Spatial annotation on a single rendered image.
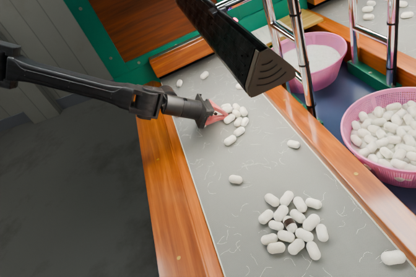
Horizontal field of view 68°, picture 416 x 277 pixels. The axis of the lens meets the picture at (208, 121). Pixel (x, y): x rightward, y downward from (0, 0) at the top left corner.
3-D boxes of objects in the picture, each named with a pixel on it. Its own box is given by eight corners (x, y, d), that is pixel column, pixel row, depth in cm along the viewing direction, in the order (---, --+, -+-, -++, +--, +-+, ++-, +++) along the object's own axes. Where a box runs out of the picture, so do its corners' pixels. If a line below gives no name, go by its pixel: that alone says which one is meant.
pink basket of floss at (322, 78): (337, 102, 93) (334, 76, 87) (257, 96, 109) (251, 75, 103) (356, 54, 108) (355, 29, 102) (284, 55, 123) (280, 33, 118)
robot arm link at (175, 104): (160, 116, 83) (165, 97, 81) (155, 107, 89) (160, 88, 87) (183, 120, 86) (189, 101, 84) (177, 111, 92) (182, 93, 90)
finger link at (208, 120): (226, 98, 96) (199, 93, 92) (234, 110, 90) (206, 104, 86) (218, 117, 99) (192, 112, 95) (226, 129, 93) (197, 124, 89)
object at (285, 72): (251, 99, 47) (238, 60, 43) (176, 5, 97) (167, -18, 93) (298, 78, 47) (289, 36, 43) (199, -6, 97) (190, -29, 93)
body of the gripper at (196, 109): (202, 93, 93) (180, 88, 90) (212, 110, 85) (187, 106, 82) (195, 111, 96) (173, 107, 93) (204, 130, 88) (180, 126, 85)
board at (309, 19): (243, 58, 114) (242, 55, 113) (230, 44, 126) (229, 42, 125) (324, 21, 115) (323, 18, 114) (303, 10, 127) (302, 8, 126)
